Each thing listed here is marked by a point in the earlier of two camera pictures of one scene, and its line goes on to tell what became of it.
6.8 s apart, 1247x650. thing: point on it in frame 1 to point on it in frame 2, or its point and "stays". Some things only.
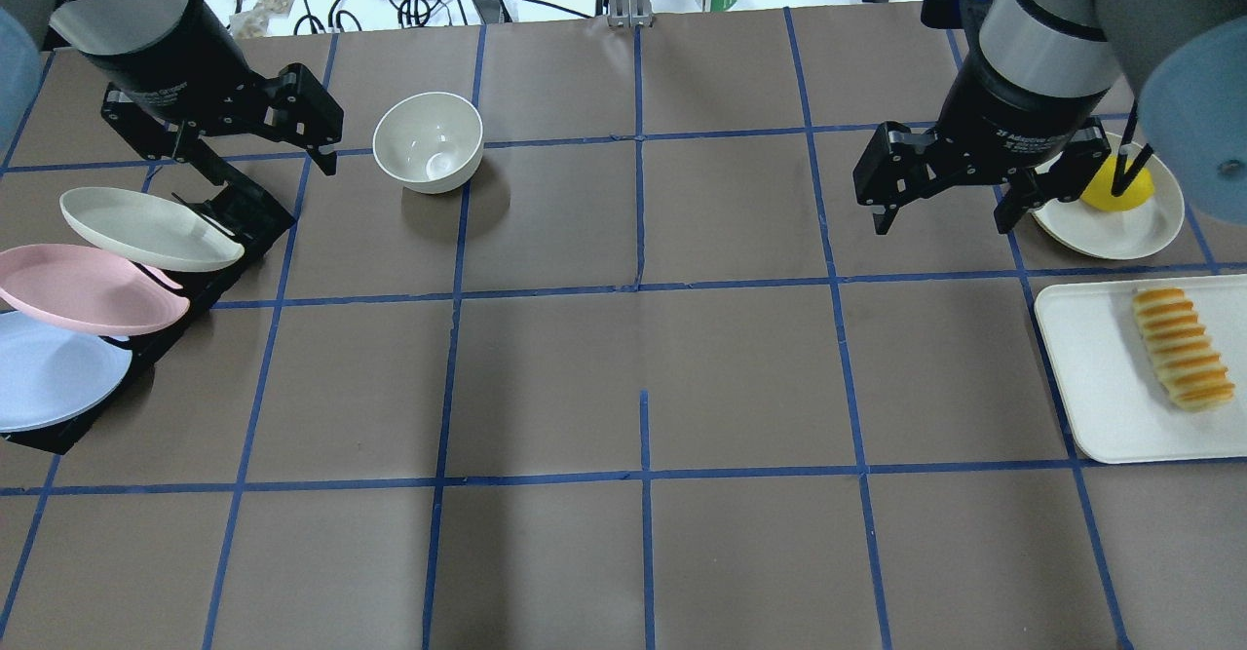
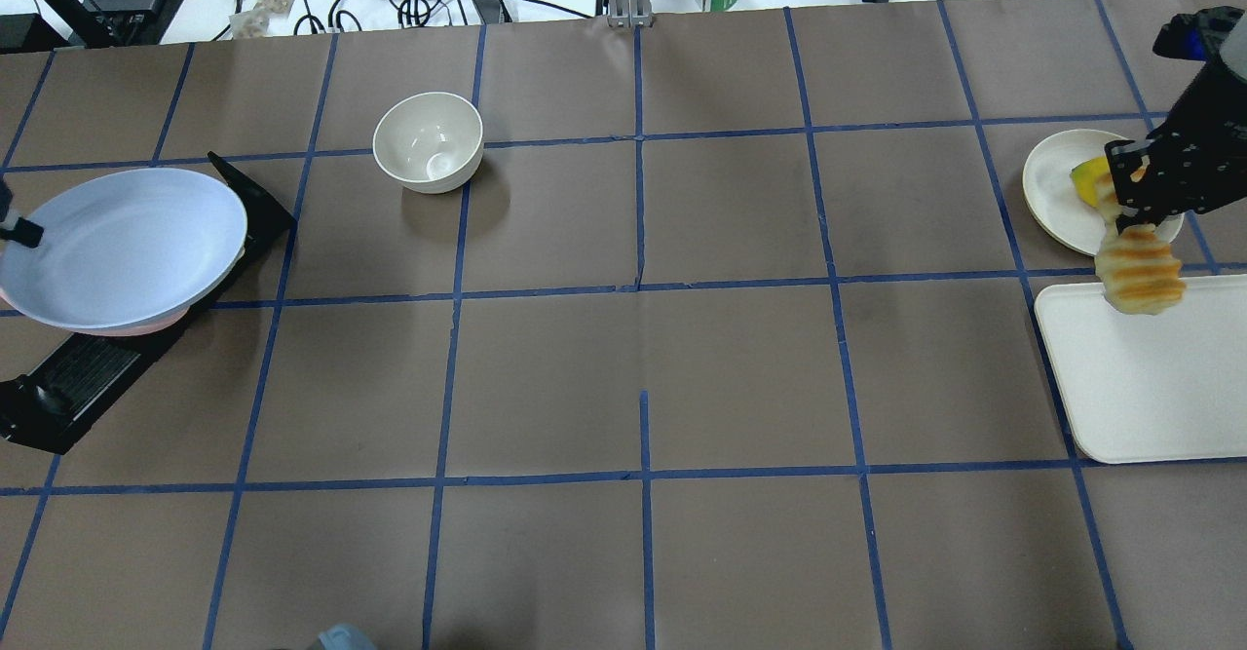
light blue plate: [48, 374] to [122, 248]
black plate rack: [258, 225] stays
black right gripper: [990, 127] to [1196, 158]
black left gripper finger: [168, 139] to [24, 231]
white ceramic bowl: [431, 141] stays
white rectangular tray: [1117, 404] stays
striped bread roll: [1180, 350] to [1137, 268]
